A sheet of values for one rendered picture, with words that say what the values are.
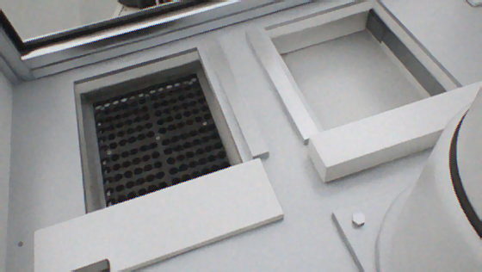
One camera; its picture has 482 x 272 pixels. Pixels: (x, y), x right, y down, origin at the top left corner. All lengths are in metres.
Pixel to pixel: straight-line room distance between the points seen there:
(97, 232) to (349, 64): 0.53
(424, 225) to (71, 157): 0.43
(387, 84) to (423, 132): 0.27
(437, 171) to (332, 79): 0.48
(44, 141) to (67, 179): 0.08
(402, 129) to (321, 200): 0.13
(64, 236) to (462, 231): 0.39
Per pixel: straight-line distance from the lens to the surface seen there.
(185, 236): 0.46
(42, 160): 0.60
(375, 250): 0.45
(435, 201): 0.31
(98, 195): 0.66
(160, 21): 0.66
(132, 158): 0.60
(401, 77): 0.79
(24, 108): 0.68
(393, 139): 0.50
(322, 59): 0.80
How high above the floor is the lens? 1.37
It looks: 52 degrees down
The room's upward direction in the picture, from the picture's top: 9 degrees counter-clockwise
